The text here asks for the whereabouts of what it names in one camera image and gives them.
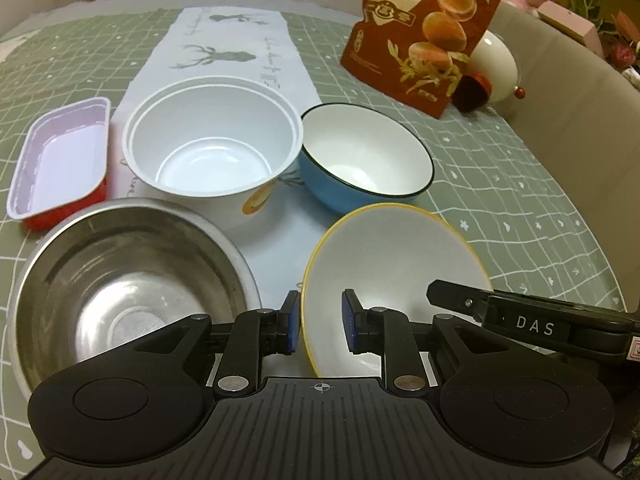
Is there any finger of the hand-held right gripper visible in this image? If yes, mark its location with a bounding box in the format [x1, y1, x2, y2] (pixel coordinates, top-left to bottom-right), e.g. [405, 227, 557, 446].
[426, 279, 496, 328]

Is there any pink box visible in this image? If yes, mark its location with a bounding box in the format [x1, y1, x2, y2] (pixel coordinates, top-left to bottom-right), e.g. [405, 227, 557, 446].
[537, 1, 606, 57]

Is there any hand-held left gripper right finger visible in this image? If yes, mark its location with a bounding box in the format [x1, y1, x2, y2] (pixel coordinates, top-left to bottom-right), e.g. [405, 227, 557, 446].
[341, 288, 507, 394]

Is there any white plastic bowl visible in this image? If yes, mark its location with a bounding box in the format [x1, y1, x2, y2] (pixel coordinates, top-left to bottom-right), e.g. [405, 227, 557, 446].
[122, 74, 304, 234]

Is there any red rectangular tray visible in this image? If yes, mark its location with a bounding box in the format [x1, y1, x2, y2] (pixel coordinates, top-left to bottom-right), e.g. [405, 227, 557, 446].
[9, 97, 112, 232]

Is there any green checked tablecloth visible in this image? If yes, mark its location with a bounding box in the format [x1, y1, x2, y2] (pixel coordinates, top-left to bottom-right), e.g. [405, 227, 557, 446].
[0, 0, 629, 476]

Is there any yellow-rimmed white bowl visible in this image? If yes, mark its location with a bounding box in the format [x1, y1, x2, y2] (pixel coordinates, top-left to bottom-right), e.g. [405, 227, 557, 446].
[300, 203, 494, 378]

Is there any brown snack pouch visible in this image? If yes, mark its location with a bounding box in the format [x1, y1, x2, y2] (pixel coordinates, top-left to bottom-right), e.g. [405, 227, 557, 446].
[340, 0, 512, 120]

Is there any white deer-print table runner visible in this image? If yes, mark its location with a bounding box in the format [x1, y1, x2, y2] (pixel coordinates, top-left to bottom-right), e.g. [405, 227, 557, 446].
[106, 7, 353, 313]

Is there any white egg-shaped figurine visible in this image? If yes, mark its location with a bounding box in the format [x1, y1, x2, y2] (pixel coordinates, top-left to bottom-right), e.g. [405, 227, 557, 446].
[451, 30, 527, 113]

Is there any stainless steel bowl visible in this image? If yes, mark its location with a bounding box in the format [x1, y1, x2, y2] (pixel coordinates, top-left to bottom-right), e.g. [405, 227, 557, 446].
[7, 198, 264, 401]

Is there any blue enamel bowl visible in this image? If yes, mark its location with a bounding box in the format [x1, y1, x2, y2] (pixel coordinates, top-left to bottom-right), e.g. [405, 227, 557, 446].
[298, 103, 436, 215]

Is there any beige sofa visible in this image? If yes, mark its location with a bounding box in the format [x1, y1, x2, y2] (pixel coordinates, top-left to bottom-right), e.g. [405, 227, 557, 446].
[492, 2, 640, 313]

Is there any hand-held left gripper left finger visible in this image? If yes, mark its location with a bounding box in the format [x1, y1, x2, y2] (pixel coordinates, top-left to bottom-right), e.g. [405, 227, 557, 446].
[132, 290, 302, 396]

